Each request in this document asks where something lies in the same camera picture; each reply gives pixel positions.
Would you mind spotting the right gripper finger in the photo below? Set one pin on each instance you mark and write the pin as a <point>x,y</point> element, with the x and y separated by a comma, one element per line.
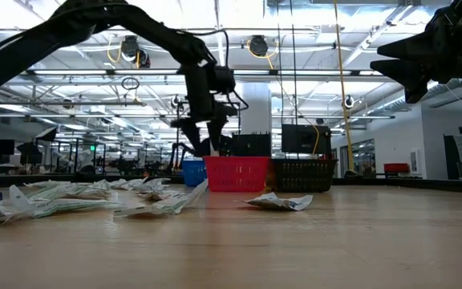
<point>411,76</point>
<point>415,48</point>

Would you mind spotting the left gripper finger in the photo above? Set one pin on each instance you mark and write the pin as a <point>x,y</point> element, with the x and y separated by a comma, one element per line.
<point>193,134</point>
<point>216,130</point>

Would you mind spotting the black background robot arm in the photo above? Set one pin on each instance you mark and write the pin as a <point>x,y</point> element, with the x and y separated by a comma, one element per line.
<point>177,154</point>

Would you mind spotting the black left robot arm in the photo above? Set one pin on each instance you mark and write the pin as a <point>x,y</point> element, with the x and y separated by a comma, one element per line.
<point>34,42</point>

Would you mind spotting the blue plastic basket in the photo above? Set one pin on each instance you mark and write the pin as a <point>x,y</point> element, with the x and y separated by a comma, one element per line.
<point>194,172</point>

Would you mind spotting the white pillar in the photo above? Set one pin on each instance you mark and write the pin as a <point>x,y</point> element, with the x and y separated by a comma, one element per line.
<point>256,108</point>

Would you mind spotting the red plastic basket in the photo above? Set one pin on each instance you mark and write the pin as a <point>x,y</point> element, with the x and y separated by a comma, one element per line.
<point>237,174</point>

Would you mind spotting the black monitor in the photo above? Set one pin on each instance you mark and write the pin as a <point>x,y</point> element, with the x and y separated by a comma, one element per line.
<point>305,139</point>

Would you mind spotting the red bin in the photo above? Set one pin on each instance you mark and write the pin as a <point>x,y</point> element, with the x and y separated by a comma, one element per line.
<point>396,168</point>

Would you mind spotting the ceiling light strip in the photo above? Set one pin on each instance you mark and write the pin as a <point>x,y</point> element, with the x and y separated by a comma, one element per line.
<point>295,72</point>

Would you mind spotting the black plastic basket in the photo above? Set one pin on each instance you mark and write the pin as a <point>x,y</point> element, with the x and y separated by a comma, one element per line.
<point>303,176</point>

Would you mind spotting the black background rig frame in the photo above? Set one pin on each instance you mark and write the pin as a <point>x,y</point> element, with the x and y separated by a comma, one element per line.
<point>177,132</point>

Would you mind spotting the silver ventilation duct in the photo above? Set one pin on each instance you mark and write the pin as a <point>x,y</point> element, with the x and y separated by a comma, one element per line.
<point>391,104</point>

